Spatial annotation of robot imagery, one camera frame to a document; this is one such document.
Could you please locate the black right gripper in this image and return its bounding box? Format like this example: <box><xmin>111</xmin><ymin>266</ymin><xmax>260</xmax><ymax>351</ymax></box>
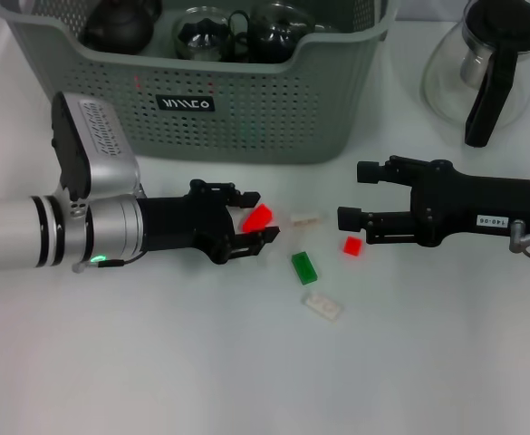
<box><xmin>336</xmin><ymin>155</ymin><xmax>530</xmax><ymax>248</ymax></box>

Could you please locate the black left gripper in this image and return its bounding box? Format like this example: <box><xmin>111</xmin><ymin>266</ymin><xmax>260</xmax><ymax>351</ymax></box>
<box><xmin>138</xmin><ymin>179</ymin><xmax>282</xmax><ymax>267</ymax></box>

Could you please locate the orange-red sloped brick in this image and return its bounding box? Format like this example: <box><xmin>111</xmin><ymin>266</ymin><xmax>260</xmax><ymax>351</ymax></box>
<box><xmin>241</xmin><ymin>203</ymin><xmax>275</xmax><ymax>233</ymax></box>

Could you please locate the white hollow brick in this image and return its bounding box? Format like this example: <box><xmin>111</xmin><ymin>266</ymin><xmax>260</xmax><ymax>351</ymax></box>
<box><xmin>290</xmin><ymin>211</ymin><xmax>327</xmax><ymax>230</ymax></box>

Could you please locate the green studded brick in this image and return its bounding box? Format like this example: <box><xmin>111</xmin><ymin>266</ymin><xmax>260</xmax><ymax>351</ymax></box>
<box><xmin>291</xmin><ymin>251</ymin><xmax>319</xmax><ymax>286</ymax></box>

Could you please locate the white studded plate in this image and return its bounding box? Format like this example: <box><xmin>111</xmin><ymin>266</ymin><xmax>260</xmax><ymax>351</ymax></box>
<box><xmin>301</xmin><ymin>291</ymin><xmax>345</xmax><ymax>322</ymax></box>

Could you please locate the grey perforated storage bin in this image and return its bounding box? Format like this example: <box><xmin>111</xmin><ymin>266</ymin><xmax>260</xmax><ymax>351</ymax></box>
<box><xmin>0</xmin><ymin>0</ymin><xmax>401</xmax><ymax>165</ymax></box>

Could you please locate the black teapot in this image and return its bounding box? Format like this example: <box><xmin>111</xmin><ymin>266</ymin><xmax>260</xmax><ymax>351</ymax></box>
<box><xmin>82</xmin><ymin>0</ymin><xmax>162</xmax><ymax>54</ymax></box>

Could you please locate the glass pitcher with black handle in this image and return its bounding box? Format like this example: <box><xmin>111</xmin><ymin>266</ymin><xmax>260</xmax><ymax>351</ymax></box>
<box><xmin>420</xmin><ymin>0</ymin><xmax>530</xmax><ymax>149</ymax></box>

